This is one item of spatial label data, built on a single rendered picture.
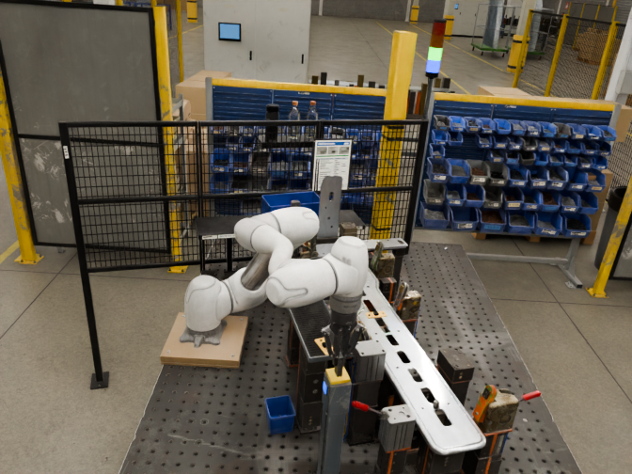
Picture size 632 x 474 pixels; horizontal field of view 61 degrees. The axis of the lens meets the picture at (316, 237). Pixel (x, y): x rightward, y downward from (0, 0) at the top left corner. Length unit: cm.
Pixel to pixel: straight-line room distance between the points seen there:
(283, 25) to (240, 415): 716
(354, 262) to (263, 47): 749
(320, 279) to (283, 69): 753
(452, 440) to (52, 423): 224
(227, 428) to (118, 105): 269
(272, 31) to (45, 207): 508
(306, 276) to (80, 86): 315
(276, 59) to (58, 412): 656
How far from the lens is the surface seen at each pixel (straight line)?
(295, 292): 132
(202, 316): 238
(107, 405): 335
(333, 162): 298
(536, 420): 242
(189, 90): 640
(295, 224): 193
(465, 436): 179
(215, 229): 280
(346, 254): 139
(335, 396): 167
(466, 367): 200
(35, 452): 321
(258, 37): 873
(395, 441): 174
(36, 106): 444
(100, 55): 415
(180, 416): 220
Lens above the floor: 222
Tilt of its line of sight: 26 degrees down
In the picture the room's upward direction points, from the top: 4 degrees clockwise
